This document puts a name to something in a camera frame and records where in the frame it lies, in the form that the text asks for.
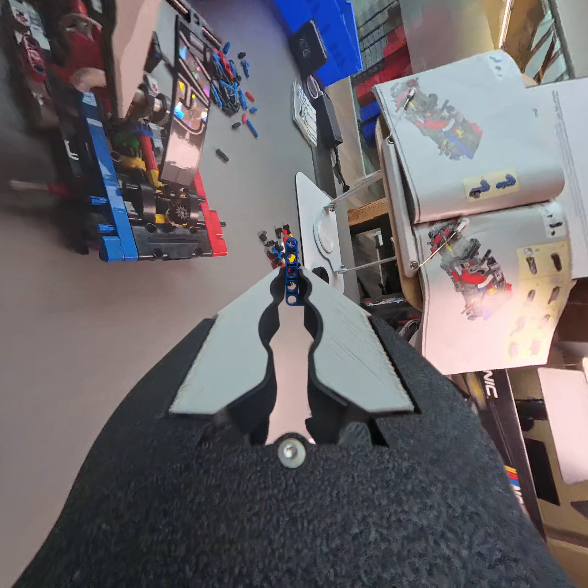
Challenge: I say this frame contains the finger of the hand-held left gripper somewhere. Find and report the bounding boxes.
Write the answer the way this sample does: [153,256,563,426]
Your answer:
[112,0,178,120]
[160,18,213,187]

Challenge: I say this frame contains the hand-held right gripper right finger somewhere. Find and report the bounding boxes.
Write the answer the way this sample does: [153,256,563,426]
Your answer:
[298,267,417,443]

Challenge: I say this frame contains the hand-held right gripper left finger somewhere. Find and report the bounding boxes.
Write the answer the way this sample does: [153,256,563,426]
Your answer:
[169,266,284,444]

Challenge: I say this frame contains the blue toy brick beam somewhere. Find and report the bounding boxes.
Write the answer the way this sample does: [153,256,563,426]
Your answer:
[284,236,305,307]

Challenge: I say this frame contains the black power bank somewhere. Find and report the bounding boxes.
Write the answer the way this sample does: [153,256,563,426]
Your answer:
[288,20,330,80]

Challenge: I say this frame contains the pile of blue black pins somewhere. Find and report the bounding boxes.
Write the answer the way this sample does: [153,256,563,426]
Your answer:
[209,41,261,138]

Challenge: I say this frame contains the folded printed paper sheet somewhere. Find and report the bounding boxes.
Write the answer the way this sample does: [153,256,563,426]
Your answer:
[292,80,319,147]

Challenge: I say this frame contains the toy brick vehicle model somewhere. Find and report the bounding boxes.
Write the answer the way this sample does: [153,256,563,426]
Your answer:
[60,69,229,263]

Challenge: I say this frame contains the blue plastic bin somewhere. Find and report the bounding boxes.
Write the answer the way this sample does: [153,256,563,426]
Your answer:
[273,0,364,88]

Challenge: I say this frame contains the black power adapter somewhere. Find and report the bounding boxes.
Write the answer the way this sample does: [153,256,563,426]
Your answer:
[317,94,345,148]

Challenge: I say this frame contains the toy brick instruction booklet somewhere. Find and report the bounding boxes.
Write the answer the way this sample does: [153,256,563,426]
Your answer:
[372,50,588,375]

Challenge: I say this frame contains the black cable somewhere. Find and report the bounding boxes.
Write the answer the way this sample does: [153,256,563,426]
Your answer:
[330,143,352,194]

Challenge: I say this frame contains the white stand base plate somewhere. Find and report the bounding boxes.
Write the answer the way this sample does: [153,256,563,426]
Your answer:
[295,119,425,309]

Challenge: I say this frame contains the black printed box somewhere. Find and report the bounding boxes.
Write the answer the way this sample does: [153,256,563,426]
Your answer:
[459,367,554,540]

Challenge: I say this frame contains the grey desk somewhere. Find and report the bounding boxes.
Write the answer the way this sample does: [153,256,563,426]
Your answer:
[0,0,368,588]

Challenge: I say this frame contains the pile of mixed small bricks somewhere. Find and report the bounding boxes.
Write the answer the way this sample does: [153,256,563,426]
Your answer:
[258,224,299,270]

